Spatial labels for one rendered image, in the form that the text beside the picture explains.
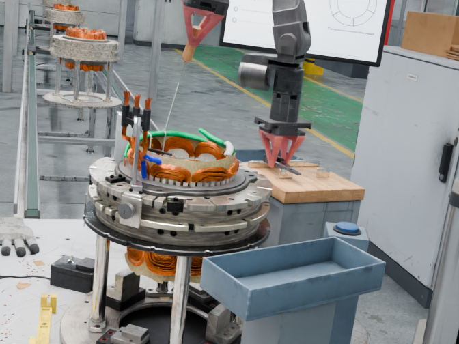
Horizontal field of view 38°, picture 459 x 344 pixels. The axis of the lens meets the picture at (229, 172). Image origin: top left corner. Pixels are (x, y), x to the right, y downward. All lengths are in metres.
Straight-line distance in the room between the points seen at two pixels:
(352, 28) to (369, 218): 1.98
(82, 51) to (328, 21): 1.44
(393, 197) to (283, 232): 2.48
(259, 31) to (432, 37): 1.80
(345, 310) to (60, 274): 0.59
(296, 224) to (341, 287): 0.38
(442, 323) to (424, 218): 2.43
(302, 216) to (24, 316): 0.56
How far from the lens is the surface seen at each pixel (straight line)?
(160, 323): 1.34
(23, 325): 1.33
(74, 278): 1.44
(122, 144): 1.21
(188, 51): 1.13
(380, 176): 3.89
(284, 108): 1.33
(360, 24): 2.18
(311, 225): 1.33
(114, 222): 1.11
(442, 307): 1.08
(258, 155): 1.58
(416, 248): 3.57
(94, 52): 3.28
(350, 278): 0.96
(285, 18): 1.32
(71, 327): 1.28
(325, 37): 2.18
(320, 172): 1.40
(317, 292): 0.93
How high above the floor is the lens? 1.42
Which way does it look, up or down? 15 degrees down
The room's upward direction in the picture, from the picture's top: 7 degrees clockwise
